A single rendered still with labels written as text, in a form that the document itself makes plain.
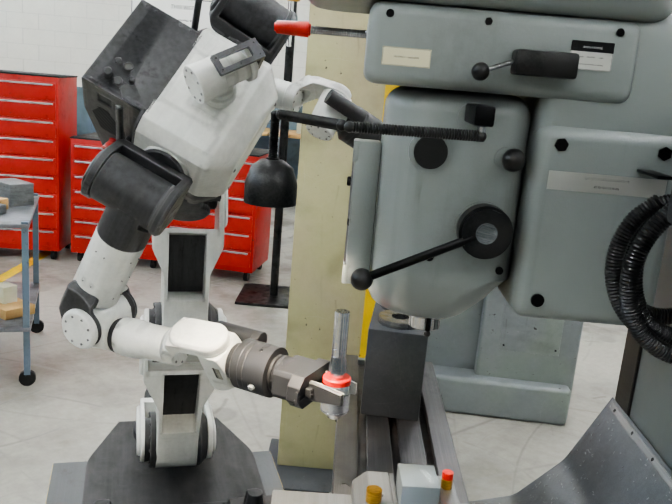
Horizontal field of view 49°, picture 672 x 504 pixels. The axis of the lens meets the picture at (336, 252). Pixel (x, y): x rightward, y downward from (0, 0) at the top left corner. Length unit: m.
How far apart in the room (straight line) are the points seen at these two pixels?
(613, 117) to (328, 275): 2.01
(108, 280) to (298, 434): 1.90
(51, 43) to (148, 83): 9.54
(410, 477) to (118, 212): 0.64
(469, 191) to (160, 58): 0.65
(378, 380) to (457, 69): 0.76
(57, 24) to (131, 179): 9.62
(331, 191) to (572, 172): 1.90
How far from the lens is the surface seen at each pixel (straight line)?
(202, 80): 1.23
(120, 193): 1.26
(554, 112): 0.98
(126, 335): 1.39
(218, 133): 1.31
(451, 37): 0.94
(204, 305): 1.71
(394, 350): 1.48
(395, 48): 0.94
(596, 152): 0.99
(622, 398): 1.37
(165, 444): 1.94
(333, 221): 2.83
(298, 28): 1.15
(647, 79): 1.01
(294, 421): 3.11
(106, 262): 1.34
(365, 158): 1.04
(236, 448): 2.21
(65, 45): 10.80
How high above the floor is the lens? 1.64
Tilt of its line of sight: 13 degrees down
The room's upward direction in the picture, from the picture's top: 5 degrees clockwise
